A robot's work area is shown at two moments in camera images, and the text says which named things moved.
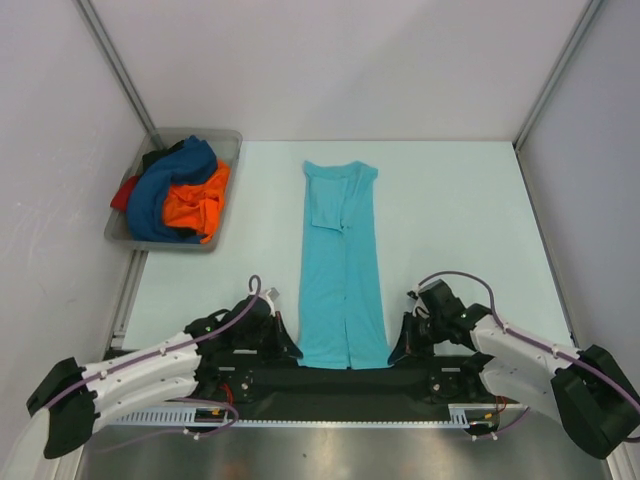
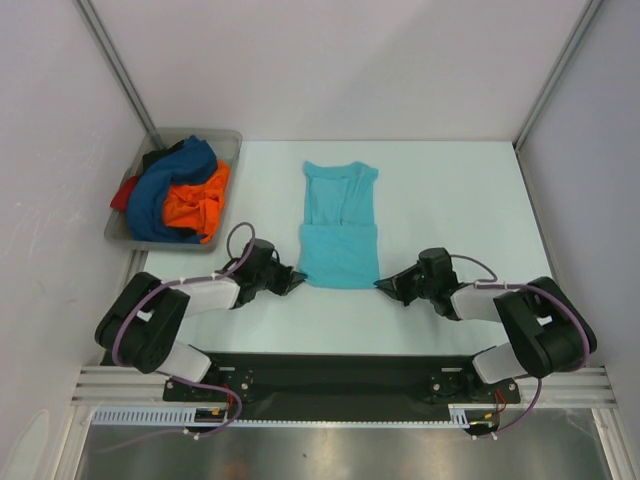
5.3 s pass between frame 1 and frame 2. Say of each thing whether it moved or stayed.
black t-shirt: stayed
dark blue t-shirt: stayed
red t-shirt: stayed
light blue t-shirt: moved
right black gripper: moved
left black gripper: moved
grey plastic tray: stayed
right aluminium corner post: stayed
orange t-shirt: stayed
